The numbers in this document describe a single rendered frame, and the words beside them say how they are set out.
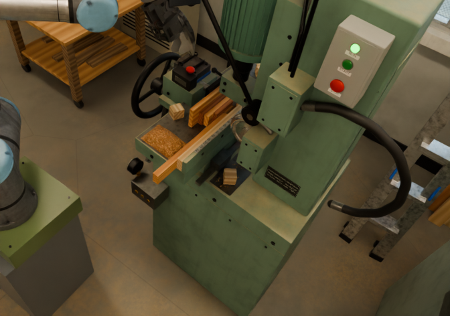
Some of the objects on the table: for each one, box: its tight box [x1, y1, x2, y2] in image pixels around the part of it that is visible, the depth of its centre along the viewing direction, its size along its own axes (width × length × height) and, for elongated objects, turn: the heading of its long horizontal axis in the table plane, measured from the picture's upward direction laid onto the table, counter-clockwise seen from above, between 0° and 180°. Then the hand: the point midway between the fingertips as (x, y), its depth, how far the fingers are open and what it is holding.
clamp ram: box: [199, 77, 221, 97], centre depth 138 cm, size 9×8×9 cm
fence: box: [181, 124, 232, 174], centre depth 135 cm, size 60×2×6 cm, turn 136°
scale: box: [194, 109, 242, 153], centre depth 133 cm, size 50×1×1 cm, turn 136°
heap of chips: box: [141, 124, 187, 159], centre depth 126 cm, size 8×12×3 cm
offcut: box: [169, 103, 185, 121], centre depth 133 cm, size 4×4×4 cm
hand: (192, 49), depth 121 cm, fingers closed
